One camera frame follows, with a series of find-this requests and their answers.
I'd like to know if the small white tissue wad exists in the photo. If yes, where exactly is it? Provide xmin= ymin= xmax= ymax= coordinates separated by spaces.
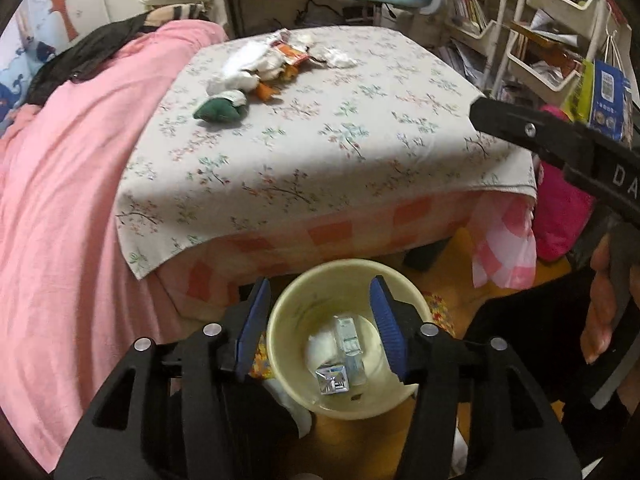
xmin=305 ymin=327 xmax=341 ymax=371

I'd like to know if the striped pillow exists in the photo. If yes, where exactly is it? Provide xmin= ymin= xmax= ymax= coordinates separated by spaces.
xmin=145 ymin=2 xmax=211 ymax=23

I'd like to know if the person's right hand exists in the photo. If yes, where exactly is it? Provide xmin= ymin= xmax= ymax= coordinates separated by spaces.
xmin=580 ymin=232 xmax=626 ymax=366

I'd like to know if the whale print curtain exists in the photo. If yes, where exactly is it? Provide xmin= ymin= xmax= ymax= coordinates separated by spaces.
xmin=0 ymin=10 xmax=56 ymax=126

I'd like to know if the orange snack wrapper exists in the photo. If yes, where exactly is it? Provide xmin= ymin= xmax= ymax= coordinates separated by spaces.
xmin=272 ymin=42 xmax=313 ymax=81

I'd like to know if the white bookshelf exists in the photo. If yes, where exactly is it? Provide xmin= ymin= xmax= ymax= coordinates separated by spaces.
xmin=445 ymin=0 xmax=508 ymax=58

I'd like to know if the white storage rack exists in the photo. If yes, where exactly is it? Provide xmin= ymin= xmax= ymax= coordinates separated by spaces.
xmin=505 ymin=0 xmax=616 ymax=93

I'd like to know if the large white tissue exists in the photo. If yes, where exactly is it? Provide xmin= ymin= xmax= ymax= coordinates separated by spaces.
xmin=222 ymin=40 xmax=273 ymax=73

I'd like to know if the silver square foil packet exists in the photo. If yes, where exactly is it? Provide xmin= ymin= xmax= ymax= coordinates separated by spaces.
xmin=315 ymin=366 xmax=349 ymax=396

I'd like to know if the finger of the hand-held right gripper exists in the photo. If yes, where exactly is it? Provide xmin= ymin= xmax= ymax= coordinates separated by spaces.
xmin=469 ymin=96 xmax=597 ymax=174

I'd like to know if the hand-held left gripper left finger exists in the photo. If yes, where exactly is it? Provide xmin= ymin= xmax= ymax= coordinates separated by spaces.
xmin=52 ymin=277 xmax=273 ymax=480

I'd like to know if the pale yellow plastic bin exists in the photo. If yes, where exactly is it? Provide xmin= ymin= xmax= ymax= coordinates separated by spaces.
xmin=266 ymin=259 xmax=435 ymax=420

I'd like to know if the green crumpled packet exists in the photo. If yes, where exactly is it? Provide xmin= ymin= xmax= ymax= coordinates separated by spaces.
xmin=194 ymin=91 xmax=248 ymax=125

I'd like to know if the floral tablecloth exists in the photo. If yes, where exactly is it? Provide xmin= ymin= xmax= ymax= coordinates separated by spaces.
xmin=116 ymin=25 xmax=538 ymax=281

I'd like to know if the person's dark clothing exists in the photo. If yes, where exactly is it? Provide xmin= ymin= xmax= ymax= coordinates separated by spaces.
xmin=462 ymin=275 xmax=593 ymax=411

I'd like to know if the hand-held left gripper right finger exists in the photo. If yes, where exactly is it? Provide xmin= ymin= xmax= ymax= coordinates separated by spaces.
xmin=369 ymin=275 xmax=583 ymax=480

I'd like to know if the pink checked cloth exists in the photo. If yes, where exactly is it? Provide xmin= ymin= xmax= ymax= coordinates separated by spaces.
xmin=165 ymin=192 xmax=537 ymax=318

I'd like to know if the blue paper bag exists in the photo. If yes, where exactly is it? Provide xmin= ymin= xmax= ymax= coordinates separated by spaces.
xmin=587 ymin=57 xmax=633 ymax=143

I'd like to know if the row of books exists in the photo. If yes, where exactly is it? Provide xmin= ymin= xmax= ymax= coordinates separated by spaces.
xmin=450 ymin=0 xmax=488 ymax=33

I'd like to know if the pink bag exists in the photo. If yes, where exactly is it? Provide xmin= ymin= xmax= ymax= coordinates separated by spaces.
xmin=532 ymin=105 xmax=596 ymax=263

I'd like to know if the black garment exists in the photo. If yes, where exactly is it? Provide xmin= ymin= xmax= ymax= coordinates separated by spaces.
xmin=25 ymin=12 xmax=166 ymax=106

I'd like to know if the pink blanket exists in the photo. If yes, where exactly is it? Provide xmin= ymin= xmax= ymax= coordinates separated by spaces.
xmin=0 ymin=20 xmax=231 ymax=473

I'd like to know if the yellow green packet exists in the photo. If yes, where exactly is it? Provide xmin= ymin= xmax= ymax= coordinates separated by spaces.
xmin=562 ymin=60 xmax=596 ymax=123

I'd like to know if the clear plastic packaging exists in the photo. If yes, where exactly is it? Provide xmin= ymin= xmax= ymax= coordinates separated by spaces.
xmin=334 ymin=316 xmax=366 ymax=386

